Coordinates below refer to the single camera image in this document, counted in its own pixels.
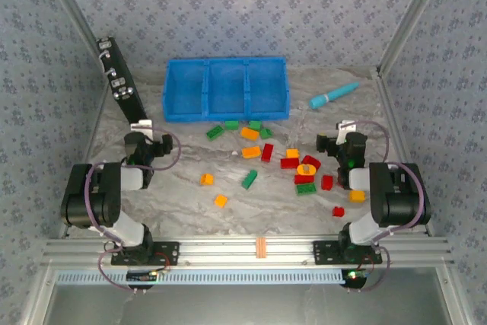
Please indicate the blue three-compartment plastic bin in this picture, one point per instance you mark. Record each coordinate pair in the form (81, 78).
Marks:
(186, 89)

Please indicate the teal marker pen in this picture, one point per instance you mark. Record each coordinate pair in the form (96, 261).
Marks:
(331, 96)

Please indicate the small red lego brick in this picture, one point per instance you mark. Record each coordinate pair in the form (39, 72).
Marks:
(327, 182)
(338, 211)

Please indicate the small green lego brick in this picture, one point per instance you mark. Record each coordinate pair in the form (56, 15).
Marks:
(266, 133)
(231, 125)
(255, 125)

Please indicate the black panel with switches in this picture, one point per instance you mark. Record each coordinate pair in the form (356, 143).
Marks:
(131, 106)

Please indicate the long green lego brick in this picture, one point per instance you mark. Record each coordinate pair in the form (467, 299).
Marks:
(306, 189)
(249, 179)
(215, 133)

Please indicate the small circuit board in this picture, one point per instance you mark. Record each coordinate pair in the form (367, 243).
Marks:
(141, 276)
(355, 277)

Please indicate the red curved lego brick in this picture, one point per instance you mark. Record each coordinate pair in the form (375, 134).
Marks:
(314, 161)

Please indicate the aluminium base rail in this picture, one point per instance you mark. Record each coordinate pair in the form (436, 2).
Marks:
(228, 250)

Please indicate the orange tape strips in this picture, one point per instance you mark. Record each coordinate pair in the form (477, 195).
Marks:
(261, 248)

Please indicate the aluminium frame leg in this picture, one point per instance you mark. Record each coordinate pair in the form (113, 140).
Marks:
(454, 294)
(38, 294)

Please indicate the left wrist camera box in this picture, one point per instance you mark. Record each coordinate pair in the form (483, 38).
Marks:
(141, 125)

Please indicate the long orange lego brick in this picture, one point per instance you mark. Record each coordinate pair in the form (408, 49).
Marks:
(251, 152)
(250, 133)

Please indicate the small orange lego brick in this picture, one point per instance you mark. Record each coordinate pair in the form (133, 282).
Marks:
(207, 179)
(357, 196)
(292, 153)
(220, 201)

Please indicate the long red lego brick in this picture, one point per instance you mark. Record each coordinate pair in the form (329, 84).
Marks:
(289, 163)
(267, 152)
(303, 180)

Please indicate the aluminium corner post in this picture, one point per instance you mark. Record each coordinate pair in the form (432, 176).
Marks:
(418, 1)
(72, 1)

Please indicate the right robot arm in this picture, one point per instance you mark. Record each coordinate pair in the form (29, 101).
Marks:
(399, 195)

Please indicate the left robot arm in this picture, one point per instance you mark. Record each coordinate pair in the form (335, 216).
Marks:
(87, 195)

